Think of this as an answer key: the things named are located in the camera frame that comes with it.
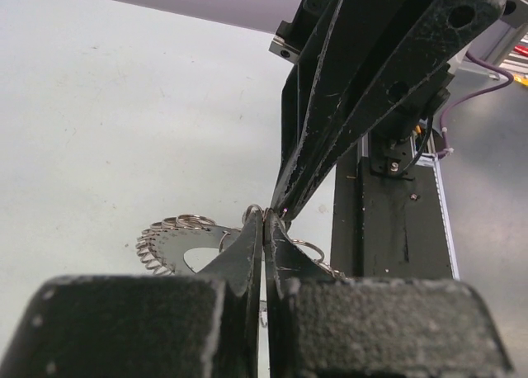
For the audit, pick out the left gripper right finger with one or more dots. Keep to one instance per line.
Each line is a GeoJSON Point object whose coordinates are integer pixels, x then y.
{"type": "Point", "coordinates": [323, 326]}

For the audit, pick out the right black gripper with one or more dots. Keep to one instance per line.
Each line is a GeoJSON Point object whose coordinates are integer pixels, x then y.
{"type": "Point", "coordinates": [360, 60]}

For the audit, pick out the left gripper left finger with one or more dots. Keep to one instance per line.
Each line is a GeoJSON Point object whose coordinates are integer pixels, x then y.
{"type": "Point", "coordinates": [201, 325]}

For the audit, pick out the metal disc keyring holder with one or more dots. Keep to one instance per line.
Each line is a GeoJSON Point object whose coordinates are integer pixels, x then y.
{"type": "Point", "coordinates": [187, 245]}

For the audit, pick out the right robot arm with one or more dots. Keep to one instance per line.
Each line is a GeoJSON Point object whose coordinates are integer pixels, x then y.
{"type": "Point", "coordinates": [398, 124]}

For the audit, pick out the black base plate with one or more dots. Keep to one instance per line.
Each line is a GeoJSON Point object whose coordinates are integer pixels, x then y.
{"type": "Point", "coordinates": [385, 225]}

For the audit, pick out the white cable duct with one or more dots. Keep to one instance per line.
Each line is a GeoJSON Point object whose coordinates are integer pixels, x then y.
{"type": "Point", "coordinates": [454, 266]}

